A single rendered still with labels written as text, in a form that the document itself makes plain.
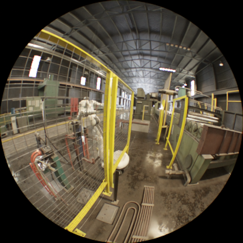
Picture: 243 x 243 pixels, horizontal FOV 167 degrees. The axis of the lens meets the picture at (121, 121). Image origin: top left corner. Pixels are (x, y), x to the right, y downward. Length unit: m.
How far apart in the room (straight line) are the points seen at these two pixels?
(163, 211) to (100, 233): 0.98
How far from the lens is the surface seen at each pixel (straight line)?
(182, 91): 3.11
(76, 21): 11.94
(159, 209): 1.69
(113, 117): 0.96
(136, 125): 4.78
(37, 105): 6.54
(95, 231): 1.51
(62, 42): 0.52
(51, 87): 9.61
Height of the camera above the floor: 1.49
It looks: 12 degrees down
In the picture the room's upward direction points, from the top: 4 degrees clockwise
